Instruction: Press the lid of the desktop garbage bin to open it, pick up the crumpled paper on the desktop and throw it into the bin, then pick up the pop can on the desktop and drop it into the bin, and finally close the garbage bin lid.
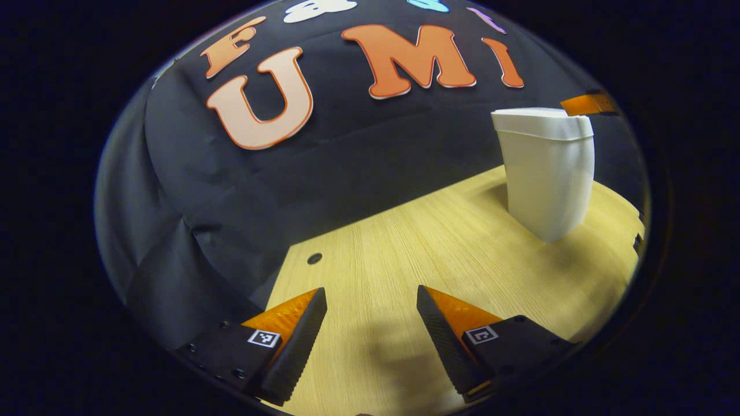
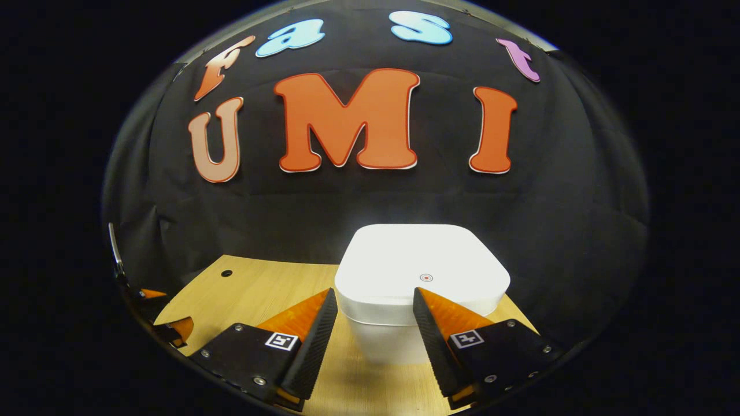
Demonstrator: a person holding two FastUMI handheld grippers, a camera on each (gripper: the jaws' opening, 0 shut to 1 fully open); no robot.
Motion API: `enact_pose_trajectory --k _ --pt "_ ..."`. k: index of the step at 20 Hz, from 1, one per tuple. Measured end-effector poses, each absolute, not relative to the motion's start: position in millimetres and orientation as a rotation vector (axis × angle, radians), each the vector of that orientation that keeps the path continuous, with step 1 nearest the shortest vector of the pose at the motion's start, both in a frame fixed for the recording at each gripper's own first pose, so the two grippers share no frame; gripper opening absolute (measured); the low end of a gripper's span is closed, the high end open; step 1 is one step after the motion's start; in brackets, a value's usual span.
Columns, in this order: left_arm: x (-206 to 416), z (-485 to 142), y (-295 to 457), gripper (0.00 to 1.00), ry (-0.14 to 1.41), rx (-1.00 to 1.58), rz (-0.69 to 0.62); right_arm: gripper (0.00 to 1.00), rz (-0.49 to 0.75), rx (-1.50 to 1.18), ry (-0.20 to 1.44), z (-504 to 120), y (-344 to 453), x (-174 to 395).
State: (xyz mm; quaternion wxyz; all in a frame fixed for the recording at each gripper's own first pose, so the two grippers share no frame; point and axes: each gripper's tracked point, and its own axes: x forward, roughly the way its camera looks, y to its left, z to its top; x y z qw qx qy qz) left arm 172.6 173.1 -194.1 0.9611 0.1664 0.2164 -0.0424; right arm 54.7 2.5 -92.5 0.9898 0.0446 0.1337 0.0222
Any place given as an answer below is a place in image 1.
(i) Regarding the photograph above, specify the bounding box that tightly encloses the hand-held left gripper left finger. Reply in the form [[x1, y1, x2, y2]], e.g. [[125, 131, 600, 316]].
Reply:
[[176, 287, 328, 407]]

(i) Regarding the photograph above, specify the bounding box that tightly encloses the black backdrop cloth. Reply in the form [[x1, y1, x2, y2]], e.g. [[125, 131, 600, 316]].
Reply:
[[94, 0, 645, 336]]

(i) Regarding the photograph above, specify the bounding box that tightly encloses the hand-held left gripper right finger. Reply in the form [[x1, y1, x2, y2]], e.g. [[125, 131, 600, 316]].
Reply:
[[416, 285, 576, 404]]

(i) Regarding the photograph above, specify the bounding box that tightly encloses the white desktop garbage bin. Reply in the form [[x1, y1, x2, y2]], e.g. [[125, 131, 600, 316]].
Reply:
[[490, 107, 595, 242]]

